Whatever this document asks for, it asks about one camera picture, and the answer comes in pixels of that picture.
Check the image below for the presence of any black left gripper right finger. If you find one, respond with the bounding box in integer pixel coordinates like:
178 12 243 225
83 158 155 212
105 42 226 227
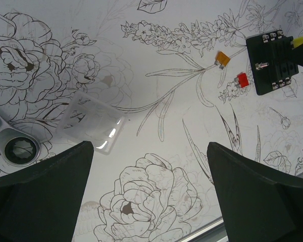
207 142 303 241

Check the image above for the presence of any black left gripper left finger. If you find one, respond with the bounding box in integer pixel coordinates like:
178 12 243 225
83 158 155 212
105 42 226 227
0 141 94 241

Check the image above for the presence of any yellow blade fuse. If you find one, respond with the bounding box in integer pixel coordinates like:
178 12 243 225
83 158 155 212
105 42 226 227
293 36 303 48

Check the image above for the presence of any black fuse box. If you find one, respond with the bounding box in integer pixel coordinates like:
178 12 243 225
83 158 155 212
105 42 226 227
246 29 299 96

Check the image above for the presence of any red blade fuse near box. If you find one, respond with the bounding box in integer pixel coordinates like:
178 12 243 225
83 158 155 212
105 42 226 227
234 73 249 88

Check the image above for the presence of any orange blade fuse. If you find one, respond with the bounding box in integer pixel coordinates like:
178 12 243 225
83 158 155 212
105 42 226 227
214 51 230 70

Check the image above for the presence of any clear plastic fuse box cover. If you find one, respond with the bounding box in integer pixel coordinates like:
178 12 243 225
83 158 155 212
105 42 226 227
56 91 127 155

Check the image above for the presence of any silver ratchet wrench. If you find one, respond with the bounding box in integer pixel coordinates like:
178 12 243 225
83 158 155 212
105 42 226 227
0 116 40 166

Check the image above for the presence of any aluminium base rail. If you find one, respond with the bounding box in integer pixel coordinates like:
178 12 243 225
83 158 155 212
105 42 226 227
178 217 229 242

